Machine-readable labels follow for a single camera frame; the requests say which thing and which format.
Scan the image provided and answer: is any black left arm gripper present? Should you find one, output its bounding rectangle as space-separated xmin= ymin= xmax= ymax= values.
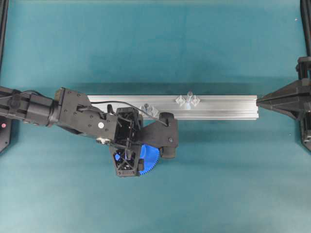
xmin=56 ymin=88 xmax=143 ymax=177

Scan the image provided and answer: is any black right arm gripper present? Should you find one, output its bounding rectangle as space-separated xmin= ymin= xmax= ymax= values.
xmin=256 ymin=56 xmax=311 ymax=150

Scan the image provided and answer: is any large blue plastic gear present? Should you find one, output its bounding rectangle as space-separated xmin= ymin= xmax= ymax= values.
xmin=115 ymin=144 xmax=160 ymax=177

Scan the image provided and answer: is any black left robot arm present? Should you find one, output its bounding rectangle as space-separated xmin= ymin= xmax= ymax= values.
xmin=0 ymin=87 xmax=144 ymax=177

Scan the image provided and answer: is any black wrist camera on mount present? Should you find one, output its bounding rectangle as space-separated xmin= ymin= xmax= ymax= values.
xmin=137 ymin=112 xmax=179 ymax=159

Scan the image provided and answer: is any black thin camera cable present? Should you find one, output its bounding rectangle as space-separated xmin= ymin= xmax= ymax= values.
xmin=91 ymin=100 xmax=169 ymax=126

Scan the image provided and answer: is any long aluminium extrusion rail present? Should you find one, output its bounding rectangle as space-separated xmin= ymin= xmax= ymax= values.
xmin=88 ymin=95 xmax=259 ymax=120

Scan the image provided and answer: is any tall steel shaft with bracket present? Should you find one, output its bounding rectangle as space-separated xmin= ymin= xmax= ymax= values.
xmin=175 ymin=91 xmax=201 ymax=110

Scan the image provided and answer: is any black right frame post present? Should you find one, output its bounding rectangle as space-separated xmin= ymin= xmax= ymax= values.
xmin=300 ymin=0 xmax=311 ymax=56

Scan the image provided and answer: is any black frame post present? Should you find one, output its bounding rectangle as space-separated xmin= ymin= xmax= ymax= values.
xmin=0 ymin=0 xmax=10 ymax=71
xmin=300 ymin=0 xmax=311 ymax=56

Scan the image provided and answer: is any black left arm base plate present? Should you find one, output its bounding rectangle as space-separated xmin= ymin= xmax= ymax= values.
xmin=0 ymin=116 xmax=12 ymax=152

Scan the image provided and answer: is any black left frame post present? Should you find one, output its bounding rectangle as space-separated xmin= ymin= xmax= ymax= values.
xmin=0 ymin=0 xmax=10 ymax=71

